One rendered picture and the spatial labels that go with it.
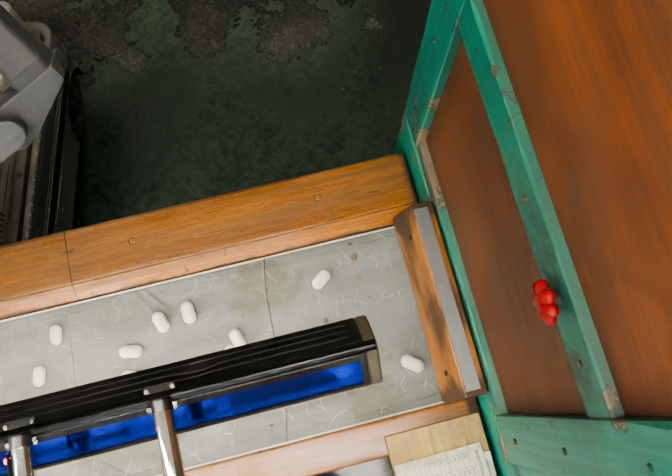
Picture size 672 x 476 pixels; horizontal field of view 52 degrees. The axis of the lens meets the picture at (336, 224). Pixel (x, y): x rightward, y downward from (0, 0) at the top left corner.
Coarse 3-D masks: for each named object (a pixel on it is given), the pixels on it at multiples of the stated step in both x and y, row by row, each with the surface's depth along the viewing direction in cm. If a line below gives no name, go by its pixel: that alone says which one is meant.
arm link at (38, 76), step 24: (0, 24) 82; (0, 48) 83; (24, 48) 84; (48, 48) 89; (0, 72) 85; (24, 72) 85; (48, 72) 85; (0, 96) 91; (24, 96) 86; (48, 96) 86; (24, 120) 87; (24, 144) 89
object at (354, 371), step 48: (288, 336) 80; (336, 336) 77; (96, 384) 78; (144, 384) 76; (192, 384) 74; (240, 384) 74; (288, 384) 76; (336, 384) 78; (0, 432) 72; (48, 432) 72; (96, 432) 74; (144, 432) 76
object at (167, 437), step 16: (160, 384) 74; (160, 400) 72; (32, 416) 73; (160, 416) 72; (160, 432) 71; (176, 432) 72; (16, 448) 71; (32, 448) 72; (160, 448) 71; (176, 448) 71; (16, 464) 70; (32, 464) 71; (176, 464) 71
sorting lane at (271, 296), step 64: (320, 256) 115; (384, 256) 115; (64, 320) 112; (128, 320) 112; (256, 320) 112; (320, 320) 112; (384, 320) 112; (0, 384) 109; (64, 384) 109; (384, 384) 110; (128, 448) 107; (192, 448) 107; (256, 448) 107
